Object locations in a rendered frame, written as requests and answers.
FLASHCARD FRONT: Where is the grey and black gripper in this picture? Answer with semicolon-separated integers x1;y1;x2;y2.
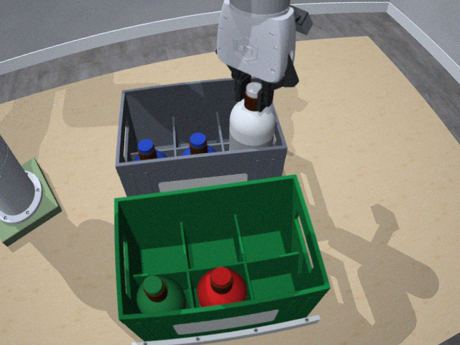
216;0;299;113

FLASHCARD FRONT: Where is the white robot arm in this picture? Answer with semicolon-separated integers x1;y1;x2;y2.
0;0;313;224

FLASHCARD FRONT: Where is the dark grey crate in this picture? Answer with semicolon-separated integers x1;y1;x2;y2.
115;78;288;196

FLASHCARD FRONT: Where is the white bottle with grey label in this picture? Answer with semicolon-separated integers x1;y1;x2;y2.
229;82;276;151

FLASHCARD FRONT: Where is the blue bottle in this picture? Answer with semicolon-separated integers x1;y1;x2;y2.
134;139;167;161
181;133;216;156

